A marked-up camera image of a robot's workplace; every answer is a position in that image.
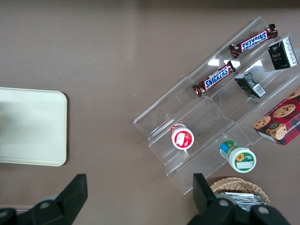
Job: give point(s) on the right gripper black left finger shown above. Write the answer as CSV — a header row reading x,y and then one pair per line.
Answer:
x,y
61,208

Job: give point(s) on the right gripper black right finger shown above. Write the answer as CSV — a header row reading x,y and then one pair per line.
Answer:
x,y
211,208

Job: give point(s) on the aluminium foil tray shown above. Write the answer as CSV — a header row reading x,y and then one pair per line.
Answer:
x,y
243,197

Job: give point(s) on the light wicker basket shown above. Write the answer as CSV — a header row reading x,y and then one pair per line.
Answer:
x,y
236,184

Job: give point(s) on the beige plastic tray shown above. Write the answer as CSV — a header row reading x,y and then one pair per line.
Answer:
x,y
35,127

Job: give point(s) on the green lid yogurt cup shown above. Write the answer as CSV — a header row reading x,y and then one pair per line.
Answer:
x,y
241,160

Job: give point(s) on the red lid yogurt cup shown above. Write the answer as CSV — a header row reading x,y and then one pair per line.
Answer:
x,y
182,139

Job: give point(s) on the clear acrylic stepped stand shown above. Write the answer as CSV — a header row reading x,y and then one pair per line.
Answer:
x,y
199,112

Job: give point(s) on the red tartan cookie box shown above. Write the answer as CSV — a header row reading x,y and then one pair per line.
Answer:
x,y
281,124

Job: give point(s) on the dark green small carton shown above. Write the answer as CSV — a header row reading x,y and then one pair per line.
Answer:
x,y
249,84

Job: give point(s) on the brown Snickers bar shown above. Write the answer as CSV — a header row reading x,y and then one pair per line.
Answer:
x,y
215,78
254,41

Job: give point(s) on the black carton with white side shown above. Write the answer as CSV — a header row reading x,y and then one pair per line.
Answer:
x,y
281,55

